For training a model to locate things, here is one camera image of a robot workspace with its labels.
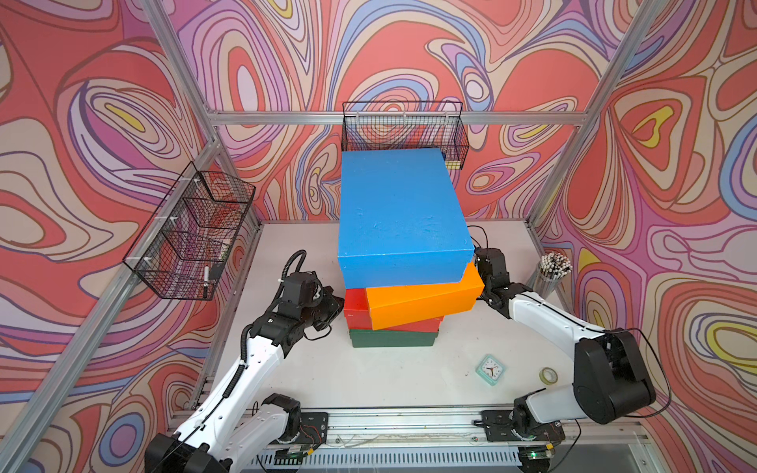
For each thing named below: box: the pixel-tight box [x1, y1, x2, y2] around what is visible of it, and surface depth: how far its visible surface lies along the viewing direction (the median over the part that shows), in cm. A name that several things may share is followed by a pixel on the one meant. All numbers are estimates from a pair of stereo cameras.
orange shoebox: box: [365, 260, 486, 332], surface depth 61 cm
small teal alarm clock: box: [475, 353, 506, 387], surface depth 82 cm
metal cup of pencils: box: [533, 252, 573, 299], surface depth 86 cm
